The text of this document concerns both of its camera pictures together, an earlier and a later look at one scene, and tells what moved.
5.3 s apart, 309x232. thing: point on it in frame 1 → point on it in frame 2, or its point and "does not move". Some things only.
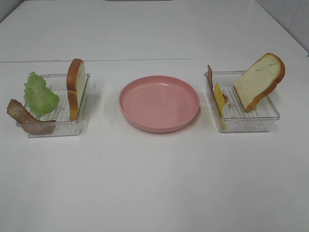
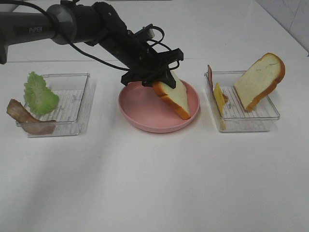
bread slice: (260, 80) does not move
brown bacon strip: (19, 114) does not move
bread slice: (76, 80) → (176, 98)
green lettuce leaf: (38, 99) does not move
